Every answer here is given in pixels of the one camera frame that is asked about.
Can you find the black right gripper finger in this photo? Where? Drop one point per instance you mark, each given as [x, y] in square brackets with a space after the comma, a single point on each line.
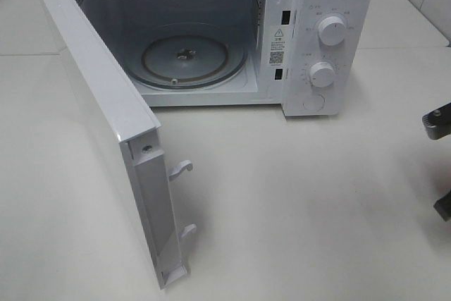
[437, 122]
[443, 207]

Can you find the glass microwave turntable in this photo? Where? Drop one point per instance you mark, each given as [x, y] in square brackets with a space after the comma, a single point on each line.
[185, 62]

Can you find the white microwave door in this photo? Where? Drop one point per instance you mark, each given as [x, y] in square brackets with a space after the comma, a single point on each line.
[124, 133]

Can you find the white control knob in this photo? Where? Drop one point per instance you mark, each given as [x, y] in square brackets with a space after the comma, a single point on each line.
[332, 29]
[322, 74]

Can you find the round white door button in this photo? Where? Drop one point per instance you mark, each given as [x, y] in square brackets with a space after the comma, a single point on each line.
[314, 102]

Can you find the white microwave oven body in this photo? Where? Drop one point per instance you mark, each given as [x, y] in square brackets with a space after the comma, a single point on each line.
[280, 37]

